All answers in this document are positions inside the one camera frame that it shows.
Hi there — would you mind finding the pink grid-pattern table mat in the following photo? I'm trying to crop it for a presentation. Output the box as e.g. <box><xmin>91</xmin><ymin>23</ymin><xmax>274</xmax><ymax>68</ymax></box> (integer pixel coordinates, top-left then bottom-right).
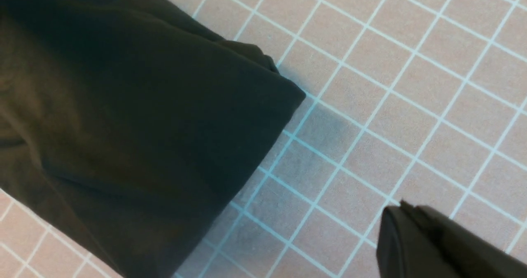
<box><xmin>1</xmin><ymin>0</ymin><xmax>526</xmax><ymax>278</ymax></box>

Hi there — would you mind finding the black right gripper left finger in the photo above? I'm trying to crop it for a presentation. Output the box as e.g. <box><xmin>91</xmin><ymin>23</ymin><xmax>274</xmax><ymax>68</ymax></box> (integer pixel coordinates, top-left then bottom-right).
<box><xmin>376</xmin><ymin>206</ymin><xmax>457</xmax><ymax>278</ymax></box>

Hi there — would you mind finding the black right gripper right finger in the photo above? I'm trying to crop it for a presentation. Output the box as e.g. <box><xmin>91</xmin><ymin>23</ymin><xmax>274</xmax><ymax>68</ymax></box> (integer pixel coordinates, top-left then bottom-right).
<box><xmin>400</xmin><ymin>201</ymin><xmax>526</xmax><ymax>278</ymax></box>

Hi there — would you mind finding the dark gray long-sleeve top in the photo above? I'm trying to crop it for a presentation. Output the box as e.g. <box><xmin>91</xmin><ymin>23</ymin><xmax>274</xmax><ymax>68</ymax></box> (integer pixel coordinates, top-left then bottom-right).
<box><xmin>1</xmin><ymin>0</ymin><xmax>305</xmax><ymax>278</ymax></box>

